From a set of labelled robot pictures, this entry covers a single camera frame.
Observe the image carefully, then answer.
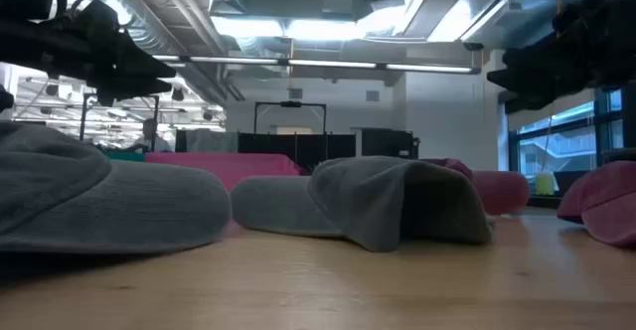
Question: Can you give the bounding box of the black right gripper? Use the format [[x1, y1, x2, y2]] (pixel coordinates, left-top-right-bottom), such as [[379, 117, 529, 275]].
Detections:
[[486, 0, 636, 115]]

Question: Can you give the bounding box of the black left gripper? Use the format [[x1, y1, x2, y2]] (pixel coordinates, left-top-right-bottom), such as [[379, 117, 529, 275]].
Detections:
[[0, 0, 178, 106]]

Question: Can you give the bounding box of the pink baseball cap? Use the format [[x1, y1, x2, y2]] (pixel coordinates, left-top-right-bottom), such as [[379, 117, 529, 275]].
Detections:
[[421, 157, 531, 217], [556, 159, 636, 248]]

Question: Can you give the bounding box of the grey baseball cap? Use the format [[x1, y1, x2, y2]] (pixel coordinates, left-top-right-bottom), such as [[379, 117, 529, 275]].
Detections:
[[230, 155, 496, 253], [0, 120, 233, 256]]

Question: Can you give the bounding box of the person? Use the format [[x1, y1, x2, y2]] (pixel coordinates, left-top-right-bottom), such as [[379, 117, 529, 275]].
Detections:
[[131, 117, 174, 153]]

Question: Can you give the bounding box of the black metal stand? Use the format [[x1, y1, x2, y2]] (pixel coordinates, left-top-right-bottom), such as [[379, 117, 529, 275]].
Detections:
[[79, 92, 161, 153]]

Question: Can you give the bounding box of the yellow-green container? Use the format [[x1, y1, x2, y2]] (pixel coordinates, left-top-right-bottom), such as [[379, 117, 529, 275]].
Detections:
[[535, 171, 558, 197]]

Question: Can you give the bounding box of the pink plastic bin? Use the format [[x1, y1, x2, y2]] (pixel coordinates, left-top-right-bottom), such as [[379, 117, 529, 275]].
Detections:
[[144, 151, 307, 193]]

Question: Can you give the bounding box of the long ceiling light fixture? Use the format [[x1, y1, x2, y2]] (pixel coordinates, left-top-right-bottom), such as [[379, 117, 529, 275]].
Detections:
[[152, 53, 481, 76]]

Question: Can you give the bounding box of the silver round air duct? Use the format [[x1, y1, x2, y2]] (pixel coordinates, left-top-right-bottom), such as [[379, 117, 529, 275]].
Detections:
[[64, 0, 231, 103]]

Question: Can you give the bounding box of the thin yellow hanging cord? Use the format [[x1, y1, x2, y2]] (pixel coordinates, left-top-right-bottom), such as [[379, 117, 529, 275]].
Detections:
[[542, 113, 555, 173]]

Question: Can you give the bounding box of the window with dark frame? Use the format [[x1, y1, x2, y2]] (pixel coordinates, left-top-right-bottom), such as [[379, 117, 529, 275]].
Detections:
[[506, 87, 625, 208]]

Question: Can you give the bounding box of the black vertical frame post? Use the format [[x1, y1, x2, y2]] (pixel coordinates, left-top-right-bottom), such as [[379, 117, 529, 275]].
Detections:
[[620, 82, 636, 150]]

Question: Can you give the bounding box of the black camera frame stand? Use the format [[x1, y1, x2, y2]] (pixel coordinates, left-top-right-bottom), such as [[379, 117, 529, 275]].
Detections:
[[253, 100, 328, 135]]

